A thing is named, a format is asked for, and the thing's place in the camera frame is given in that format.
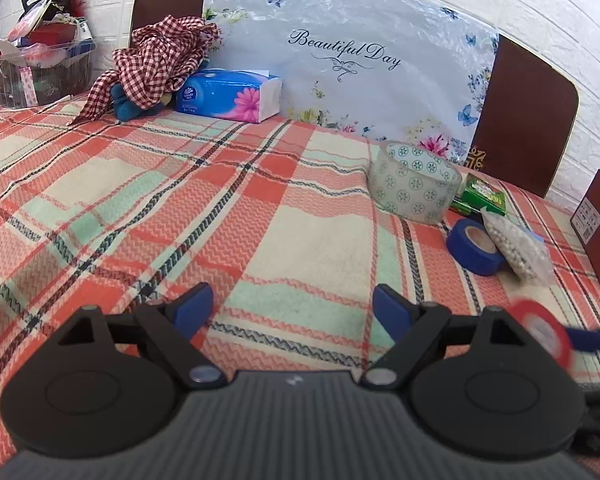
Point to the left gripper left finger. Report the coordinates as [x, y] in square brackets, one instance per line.
[103, 383]

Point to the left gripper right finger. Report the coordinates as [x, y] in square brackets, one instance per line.
[478, 383]

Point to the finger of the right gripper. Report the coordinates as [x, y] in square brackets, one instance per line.
[584, 340]

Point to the red electrical tape roll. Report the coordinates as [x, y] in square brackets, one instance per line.
[545, 329]

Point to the bag of white beads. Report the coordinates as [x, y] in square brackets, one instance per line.
[523, 251]

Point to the blue tape roll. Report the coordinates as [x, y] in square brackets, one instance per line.
[473, 249]

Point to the green box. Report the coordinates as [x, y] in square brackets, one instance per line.
[475, 194]

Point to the clear patterned packing tape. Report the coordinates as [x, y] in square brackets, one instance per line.
[412, 183]

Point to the blue plush toy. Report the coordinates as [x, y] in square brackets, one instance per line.
[126, 110]

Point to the blue tissue pack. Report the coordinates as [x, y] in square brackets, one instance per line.
[230, 94]

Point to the clear bin with clutter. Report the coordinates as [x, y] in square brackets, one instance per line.
[54, 61]

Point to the red checkered cloth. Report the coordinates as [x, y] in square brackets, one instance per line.
[159, 59]

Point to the floral plastic bag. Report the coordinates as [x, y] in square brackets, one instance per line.
[406, 70]

